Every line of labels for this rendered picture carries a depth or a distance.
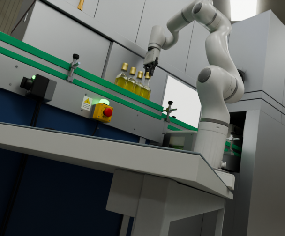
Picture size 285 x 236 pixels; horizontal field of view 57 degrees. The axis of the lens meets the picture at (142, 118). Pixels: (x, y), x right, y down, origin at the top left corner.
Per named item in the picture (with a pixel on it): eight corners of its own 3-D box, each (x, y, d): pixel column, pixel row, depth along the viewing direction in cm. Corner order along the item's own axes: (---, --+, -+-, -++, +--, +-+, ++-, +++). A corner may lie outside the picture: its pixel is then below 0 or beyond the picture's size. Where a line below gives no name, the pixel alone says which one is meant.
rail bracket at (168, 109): (155, 123, 157) (160, 103, 160) (176, 121, 144) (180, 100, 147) (152, 121, 155) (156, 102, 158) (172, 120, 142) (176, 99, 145)
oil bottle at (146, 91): (139, 121, 159) (146, 88, 164) (145, 120, 154) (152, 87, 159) (131, 118, 155) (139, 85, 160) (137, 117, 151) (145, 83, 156)
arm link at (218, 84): (234, 129, 109) (244, 76, 113) (206, 116, 98) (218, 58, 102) (211, 128, 119) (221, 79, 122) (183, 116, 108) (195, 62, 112)
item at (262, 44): (258, 134, 269) (266, 56, 290) (298, 134, 239) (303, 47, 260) (218, 113, 228) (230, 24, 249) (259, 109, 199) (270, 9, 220)
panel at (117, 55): (195, 134, 208) (201, 94, 216) (198, 134, 205) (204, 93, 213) (97, 93, 156) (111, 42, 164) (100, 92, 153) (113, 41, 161)
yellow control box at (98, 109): (102, 124, 121) (106, 109, 123) (110, 123, 116) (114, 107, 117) (89, 119, 117) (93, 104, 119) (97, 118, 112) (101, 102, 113)
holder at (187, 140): (173, 165, 161) (177, 140, 165) (209, 169, 140) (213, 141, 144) (152, 158, 152) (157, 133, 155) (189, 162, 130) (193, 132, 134)
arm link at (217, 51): (204, 99, 112) (227, 110, 121) (228, 87, 103) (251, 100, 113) (195, 14, 134) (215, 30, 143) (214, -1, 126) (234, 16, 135)
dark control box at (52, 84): (44, 104, 106) (50, 84, 108) (51, 102, 99) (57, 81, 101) (23, 97, 101) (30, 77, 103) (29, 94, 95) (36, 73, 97)
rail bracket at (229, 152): (217, 162, 192) (221, 132, 198) (238, 164, 179) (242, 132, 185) (213, 160, 190) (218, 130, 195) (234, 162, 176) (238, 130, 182)
